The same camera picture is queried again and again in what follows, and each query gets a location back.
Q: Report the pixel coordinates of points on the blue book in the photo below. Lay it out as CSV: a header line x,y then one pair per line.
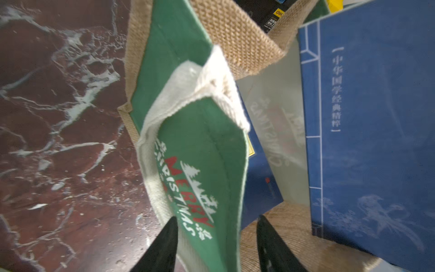
x,y
368,84
261,189

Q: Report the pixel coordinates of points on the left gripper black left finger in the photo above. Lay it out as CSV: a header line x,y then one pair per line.
x,y
161,255

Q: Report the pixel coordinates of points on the yellow black toolbox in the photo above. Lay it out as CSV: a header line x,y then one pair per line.
x,y
267,12

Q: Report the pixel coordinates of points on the green beige canvas bag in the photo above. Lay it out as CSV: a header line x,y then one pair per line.
x,y
185,116

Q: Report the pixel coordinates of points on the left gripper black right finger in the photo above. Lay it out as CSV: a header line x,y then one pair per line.
x,y
274,255

